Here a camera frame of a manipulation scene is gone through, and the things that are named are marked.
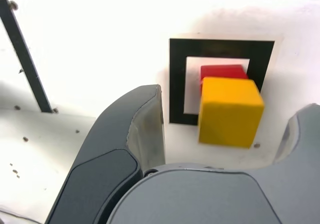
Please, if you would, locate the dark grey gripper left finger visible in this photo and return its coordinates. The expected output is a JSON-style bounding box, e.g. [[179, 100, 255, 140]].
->
[[46, 84, 167, 224]]

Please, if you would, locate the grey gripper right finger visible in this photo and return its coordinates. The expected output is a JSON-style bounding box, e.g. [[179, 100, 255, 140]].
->
[[106, 103, 320, 224]]

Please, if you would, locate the yellow cube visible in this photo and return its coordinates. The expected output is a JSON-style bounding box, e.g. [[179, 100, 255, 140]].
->
[[197, 76, 265, 149]]

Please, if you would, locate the red cube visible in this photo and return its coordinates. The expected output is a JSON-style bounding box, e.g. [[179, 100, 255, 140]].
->
[[199, 64, 250, 95]]

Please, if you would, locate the black tape square outline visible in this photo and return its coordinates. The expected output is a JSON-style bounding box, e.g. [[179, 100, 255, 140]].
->
[[168, 38, 276, 126]]

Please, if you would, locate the black tape strip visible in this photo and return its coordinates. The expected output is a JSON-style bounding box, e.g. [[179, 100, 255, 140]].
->
[[0, 0, 55, 114]]

